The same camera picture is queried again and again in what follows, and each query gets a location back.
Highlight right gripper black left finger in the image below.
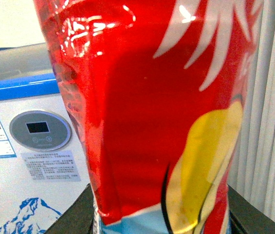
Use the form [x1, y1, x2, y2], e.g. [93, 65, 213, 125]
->
[45, 184, 94, 234]

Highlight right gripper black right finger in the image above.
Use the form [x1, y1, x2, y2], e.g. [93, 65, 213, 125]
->
[228, 186, 275, 234]

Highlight red drink pouch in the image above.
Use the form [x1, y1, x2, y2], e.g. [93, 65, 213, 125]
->
[34, 0, 263, 234]

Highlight white vertical blinds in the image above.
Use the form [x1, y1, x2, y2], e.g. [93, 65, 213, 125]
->
[228, 0, 275, 222]

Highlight white chest freezer blue rim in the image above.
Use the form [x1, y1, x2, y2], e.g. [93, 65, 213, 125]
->
[0, 42, 92, 234]

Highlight sliding glass freezer lid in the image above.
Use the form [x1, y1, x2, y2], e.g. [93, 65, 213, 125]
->
[0, 43, 55, 81]

